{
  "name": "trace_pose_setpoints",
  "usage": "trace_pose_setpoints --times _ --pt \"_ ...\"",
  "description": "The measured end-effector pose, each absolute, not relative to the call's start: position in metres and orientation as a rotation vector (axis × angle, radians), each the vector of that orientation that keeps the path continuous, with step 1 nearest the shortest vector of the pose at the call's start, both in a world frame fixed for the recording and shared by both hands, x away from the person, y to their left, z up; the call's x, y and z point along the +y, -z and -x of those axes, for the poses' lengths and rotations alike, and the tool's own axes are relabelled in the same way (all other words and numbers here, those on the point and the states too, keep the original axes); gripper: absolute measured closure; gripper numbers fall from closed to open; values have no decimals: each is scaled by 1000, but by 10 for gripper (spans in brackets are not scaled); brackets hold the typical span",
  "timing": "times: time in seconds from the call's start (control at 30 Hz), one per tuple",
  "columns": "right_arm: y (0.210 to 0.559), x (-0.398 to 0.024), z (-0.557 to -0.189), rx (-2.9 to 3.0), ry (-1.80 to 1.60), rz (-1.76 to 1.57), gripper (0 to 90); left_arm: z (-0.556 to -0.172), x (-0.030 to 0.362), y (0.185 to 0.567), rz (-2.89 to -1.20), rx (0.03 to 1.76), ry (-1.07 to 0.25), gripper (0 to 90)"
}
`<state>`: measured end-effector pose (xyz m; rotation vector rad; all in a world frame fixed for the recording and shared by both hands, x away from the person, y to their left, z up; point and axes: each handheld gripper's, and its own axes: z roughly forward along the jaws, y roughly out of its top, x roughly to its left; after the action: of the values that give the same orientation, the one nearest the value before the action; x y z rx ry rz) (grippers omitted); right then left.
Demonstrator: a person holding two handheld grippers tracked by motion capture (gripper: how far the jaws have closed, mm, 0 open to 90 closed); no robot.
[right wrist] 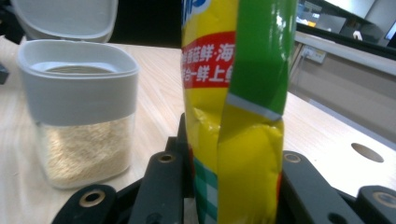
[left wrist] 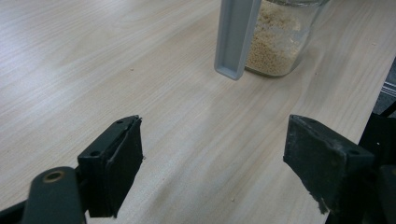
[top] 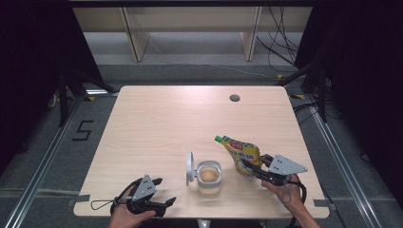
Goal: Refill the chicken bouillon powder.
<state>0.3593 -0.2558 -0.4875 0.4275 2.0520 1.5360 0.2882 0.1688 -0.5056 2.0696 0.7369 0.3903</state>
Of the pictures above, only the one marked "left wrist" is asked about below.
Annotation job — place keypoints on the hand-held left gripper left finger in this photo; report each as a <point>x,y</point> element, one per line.
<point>121,161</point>

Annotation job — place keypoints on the glass jar with grey lid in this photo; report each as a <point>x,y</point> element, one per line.
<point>236,31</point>

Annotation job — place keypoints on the glass jar with grains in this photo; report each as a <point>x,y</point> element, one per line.
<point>271,53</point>

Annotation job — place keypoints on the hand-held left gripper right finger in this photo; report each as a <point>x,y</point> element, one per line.
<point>327,161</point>

